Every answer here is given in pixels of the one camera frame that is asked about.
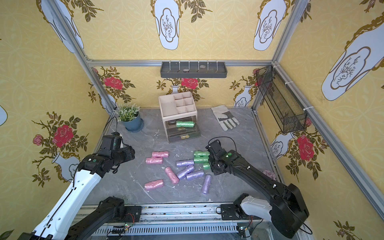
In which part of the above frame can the beige drawer organizer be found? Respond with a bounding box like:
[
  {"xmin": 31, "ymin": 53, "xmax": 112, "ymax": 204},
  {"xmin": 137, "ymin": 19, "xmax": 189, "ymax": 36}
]
[{"xmin": 159, "ymin": 92, "xmax": 200, "ymax": 143}]

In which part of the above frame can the grey wall shelf tray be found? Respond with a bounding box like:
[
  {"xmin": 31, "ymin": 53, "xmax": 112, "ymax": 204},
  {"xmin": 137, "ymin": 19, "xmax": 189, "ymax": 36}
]
[{"xmin": 160, "ymin": 61, "xmax": 228, "ymax": 79}]

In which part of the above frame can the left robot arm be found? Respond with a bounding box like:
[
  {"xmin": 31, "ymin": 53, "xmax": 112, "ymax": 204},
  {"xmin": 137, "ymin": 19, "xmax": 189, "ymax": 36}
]
[{"xmin": 19, "ymin": 146, "xmax": 135, "ymax": 240}]

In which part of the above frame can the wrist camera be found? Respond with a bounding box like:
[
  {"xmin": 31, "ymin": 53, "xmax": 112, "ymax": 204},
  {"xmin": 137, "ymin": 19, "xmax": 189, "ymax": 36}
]
[
  {"xmin": 206, "ymin": 140, "xmax": 227, "ymax": 158},
  {"xmin": 98, "ymin": 135, "xmax": 123, "ymax": 158}
]

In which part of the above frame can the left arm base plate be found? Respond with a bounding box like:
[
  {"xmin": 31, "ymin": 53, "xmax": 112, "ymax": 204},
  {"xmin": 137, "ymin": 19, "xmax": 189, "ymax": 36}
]
[{"xmin": 121, "ymin": 205, "xmax": 142, "ymax": 224}]

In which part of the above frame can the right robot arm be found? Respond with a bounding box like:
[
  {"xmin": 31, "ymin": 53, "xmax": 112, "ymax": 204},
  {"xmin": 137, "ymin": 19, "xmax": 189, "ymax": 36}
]
[{"xmin": 207, "ymin": 144, "xmax": 310, "ymax": 239}]

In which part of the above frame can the potted green plant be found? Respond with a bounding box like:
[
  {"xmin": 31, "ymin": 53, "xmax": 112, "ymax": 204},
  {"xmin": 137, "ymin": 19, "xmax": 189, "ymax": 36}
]
[{"xmin": 118, "ymin": 104, "xmax": 144, "ymax": 133}]

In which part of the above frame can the green trash bag roll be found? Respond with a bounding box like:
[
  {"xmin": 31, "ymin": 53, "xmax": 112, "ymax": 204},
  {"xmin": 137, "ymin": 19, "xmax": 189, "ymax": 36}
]
[
  {"xmin": 203, "ymin": 163, "xmax": 211, "ymax": 170},
  {"xmin": 194, "ymin": 151, "xmax": 210, "ymax": 158},
  {"xmin": 194, "ymin": 156, "xmax": 209, "ymax": 164},
  {"xmin": 176, "ymin": 121, "xmax": 195, "ymax": 128}
]

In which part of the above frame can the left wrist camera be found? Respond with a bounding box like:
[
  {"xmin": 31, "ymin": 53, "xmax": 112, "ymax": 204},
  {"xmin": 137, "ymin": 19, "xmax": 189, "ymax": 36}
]
[{"xmin": 98, "ymin": 135, "xmax": 123, "ymax": 158}]

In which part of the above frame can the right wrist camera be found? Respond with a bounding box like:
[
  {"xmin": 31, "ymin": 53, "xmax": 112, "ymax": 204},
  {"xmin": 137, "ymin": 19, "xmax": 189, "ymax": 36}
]
[{"xmin": 206, "ymin": 140, "xmax": 227, "ymax": 158}]

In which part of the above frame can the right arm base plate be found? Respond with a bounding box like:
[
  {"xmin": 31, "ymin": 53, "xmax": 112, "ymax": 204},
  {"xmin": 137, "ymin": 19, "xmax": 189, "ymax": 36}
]
[{"xmin": 220, "ymin": 204, "xmax": 243, "ymax": 221}]

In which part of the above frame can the purple trash bag roll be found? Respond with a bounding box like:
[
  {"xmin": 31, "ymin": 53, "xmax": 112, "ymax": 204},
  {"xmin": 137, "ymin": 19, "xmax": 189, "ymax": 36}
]
[
  {"xmin": 186, "ymin": 170, "xmax": 205, "ymax": 181},
  {"xmin": 176, "ymin": 159, "xmax": 195, "ymax": 168},
  {"xmin": 201, "ymin": 175, "xmax": 212, "ymax": 195},
  {"xmin": 177, "ymin": 165, "xmax": 195, "ymax": 180}
]

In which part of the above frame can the pink trash bag roll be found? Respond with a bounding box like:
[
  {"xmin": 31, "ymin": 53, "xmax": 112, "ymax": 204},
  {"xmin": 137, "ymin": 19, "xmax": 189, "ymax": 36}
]
[
  {"xmin": 152, "ymin": 151, "xmax": 170, "ymax": 158},
  {"xmin": 146, "ymin": 157, "xmax": 163, "ymax": 165},
  {"xmin": 144, "ymin": 179, "xmax": 164, "ymax": 191},
  {"xmin": 165, "ymin": 167, "xmax": 180, "ymax": 185}
]

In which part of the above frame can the grey work glove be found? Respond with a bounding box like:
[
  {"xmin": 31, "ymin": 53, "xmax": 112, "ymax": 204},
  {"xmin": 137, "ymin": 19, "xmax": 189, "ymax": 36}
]
[{"xmin": 211, "ymin": 105, "xmax": 240, "ymax": 131}]

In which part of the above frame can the black wire mesh basket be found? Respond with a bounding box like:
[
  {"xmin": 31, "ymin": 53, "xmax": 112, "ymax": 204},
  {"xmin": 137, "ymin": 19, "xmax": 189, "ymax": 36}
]
[{"xmin": 256, "ymin": 66, "xmax": 308, "ymax": 134}]

